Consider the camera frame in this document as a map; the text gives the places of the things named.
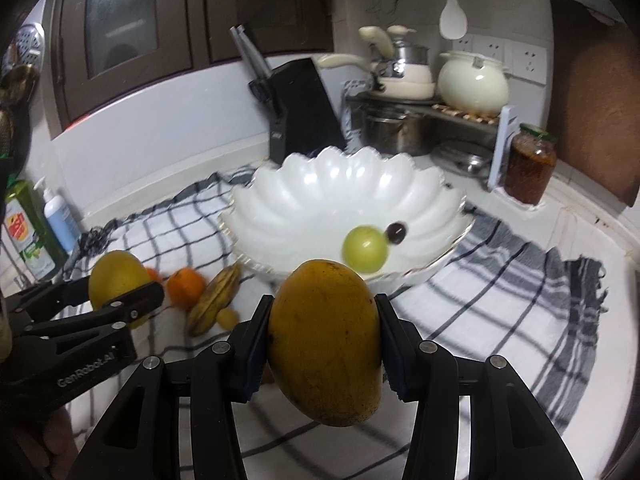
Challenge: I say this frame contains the white wall socket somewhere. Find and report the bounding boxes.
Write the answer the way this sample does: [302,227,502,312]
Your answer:
[462,34,506,72]
[504,40,551,86]

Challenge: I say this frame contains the white scalloped bowl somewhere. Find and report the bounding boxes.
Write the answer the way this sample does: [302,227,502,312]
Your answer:
[218,146,476,291]

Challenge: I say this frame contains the black kitchen scissors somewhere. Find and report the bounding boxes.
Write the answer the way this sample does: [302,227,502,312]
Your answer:
[248,77,286,126]

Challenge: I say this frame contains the yellow mango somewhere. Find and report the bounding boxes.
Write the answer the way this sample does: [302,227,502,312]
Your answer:
[266,259,383,427]

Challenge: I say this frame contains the green apple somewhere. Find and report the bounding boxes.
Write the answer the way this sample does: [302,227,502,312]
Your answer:
[341,226,391,275]

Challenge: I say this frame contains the steel pot with cream handle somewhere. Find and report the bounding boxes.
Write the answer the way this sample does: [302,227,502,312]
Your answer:
[358,25,432,80]

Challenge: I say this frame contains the cream saucepan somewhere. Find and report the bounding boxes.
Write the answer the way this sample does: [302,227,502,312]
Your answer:
[316,52,437,101]

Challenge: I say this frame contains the white rice paddle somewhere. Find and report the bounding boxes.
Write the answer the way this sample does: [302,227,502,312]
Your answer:
[439,0,469,41]

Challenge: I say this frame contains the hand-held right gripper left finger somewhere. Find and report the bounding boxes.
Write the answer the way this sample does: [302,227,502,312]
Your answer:
[67,294,273,480]

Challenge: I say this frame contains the white ceramic casserole pot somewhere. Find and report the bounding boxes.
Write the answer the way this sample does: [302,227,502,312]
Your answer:
[436,50,512,116]

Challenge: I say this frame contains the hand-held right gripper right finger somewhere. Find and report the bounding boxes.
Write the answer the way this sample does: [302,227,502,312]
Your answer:
[375,292,576,480]

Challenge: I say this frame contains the spotted ripe banana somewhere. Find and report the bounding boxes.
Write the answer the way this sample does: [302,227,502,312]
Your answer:
[186,262,243,338]

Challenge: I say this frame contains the brown wooden cutting board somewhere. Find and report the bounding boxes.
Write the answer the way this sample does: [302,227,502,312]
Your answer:
[545,0,640,208]

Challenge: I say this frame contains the grey kitchen shelf rack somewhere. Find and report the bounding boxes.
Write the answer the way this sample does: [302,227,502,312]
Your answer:
[342,82,523,193]

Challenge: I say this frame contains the perforated steel steamer plate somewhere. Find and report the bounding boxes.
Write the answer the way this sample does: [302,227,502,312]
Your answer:
[10,22,46,68]

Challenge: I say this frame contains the stainless steel lid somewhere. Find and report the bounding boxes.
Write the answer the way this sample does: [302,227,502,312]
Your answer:
[432,140,493,181]

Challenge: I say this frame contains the brown wooden cabinet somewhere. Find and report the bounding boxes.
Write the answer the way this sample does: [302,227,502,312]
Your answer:
[47,0,336,136]

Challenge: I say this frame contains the woven trivet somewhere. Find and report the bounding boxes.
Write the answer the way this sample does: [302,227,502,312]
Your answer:
[432,103,501,125]

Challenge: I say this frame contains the large stainless steel pot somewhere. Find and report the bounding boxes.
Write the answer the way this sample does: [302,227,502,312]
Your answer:
[350,105,441,157]

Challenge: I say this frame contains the green dish soap bottle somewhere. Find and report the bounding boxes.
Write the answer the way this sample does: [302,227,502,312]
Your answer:
[2,180,68,281]

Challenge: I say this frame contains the copper pot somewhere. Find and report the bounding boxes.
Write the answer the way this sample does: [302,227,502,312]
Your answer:
[0,62,41,108]

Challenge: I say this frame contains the steel handled knife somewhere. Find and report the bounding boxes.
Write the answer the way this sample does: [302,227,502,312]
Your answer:
[239,24,274,76]
[229,26,266,81]

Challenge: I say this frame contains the white blue pump bottle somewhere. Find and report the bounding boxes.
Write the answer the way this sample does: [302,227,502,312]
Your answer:
[32,176,83,256]

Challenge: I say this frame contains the black knife block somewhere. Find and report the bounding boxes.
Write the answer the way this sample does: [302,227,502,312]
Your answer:
[267,57,348,166]

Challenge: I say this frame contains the yellow citrus fruit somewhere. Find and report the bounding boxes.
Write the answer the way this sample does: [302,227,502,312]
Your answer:
[88,250,158,330]

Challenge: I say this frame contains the black white checked cloth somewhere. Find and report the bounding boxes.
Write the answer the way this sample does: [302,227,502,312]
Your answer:
[60,165,611,480]

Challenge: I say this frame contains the glass jar of red sauce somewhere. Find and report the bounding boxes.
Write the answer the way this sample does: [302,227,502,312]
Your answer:
[503,122,558,206]

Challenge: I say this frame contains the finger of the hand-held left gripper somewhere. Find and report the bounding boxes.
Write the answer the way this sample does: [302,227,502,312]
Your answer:
[22,282,166,342]
[0,276,96,323]

